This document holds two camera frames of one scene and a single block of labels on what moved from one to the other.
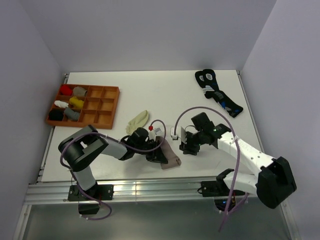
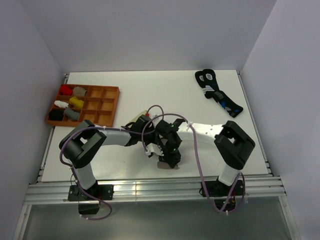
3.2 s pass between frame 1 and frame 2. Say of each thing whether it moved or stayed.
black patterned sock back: stayed
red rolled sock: stayed
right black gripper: moved
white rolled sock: stayed
